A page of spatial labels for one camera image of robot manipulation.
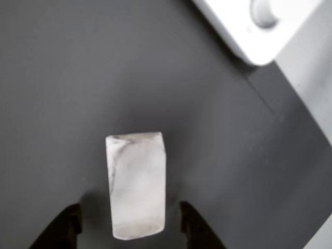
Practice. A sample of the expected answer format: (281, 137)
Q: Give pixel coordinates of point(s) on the dark grey table mat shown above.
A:
(64, 90)

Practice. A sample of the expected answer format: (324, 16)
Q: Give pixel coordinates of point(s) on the white plate with round dimples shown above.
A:
(241, 31)

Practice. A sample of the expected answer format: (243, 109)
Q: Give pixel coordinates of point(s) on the white block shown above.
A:
(137, 186)

